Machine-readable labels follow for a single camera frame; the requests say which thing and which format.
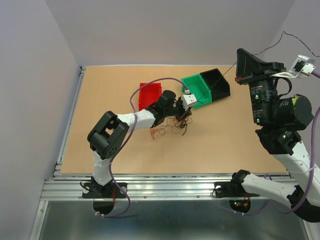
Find orange black cable bundle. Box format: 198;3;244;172
149;114;194;141

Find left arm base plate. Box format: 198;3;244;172
80;181;126;199

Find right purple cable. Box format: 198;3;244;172
233;67;320;217

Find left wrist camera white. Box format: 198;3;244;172
181;94;198;110

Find aluminium rail frame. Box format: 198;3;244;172
30;65;318;240

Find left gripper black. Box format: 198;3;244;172
163;96;191;122

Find green plastic bin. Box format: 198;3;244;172
181;73;213;108

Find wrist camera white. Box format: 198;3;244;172
181;94;198;110
288;54;316;78

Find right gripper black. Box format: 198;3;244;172
236;46;289;125

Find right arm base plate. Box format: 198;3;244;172
211;181;260;199

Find red plastic bin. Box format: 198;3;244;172
138;82;162;111

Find thin black white cable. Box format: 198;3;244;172
196;31;320;105

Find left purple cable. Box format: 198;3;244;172
94;77;191;219

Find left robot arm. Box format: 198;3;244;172
82;90;198;199

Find black plastic bin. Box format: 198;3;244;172
200;68;231;102

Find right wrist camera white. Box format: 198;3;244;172
288;54;316;78

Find purple cable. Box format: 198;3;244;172
233;67;320;217
94;77;191;219

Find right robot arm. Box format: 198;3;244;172
230;48;320;223

